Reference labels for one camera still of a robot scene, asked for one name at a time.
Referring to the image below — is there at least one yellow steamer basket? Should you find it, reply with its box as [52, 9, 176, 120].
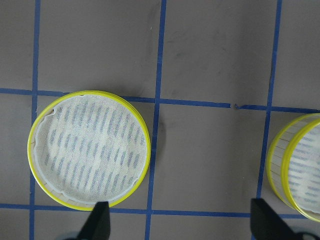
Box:
[266, 113, 320, 222]
[27, 90, 151, 211]

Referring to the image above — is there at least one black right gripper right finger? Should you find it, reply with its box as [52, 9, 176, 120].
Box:
[250, 198, 300, 240]

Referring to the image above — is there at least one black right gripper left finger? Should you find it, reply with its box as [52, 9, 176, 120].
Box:
[77, 201, 110, 240]

